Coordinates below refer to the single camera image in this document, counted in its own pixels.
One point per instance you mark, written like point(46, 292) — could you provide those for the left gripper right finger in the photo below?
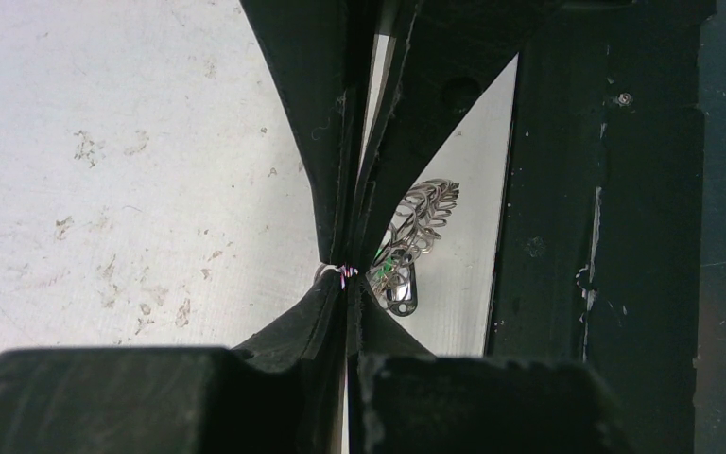
point(403, 399)

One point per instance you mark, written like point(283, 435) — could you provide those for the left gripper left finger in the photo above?
point(279, 391)

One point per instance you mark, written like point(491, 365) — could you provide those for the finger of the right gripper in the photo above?
point(443, 55)
point(319, 54)

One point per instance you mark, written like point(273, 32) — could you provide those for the metal disc with keyrings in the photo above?
point(421, 212)

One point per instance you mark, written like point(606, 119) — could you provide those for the key with green tag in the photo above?
point(383, 265)

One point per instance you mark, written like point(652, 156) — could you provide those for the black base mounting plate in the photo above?
point(599, 248)

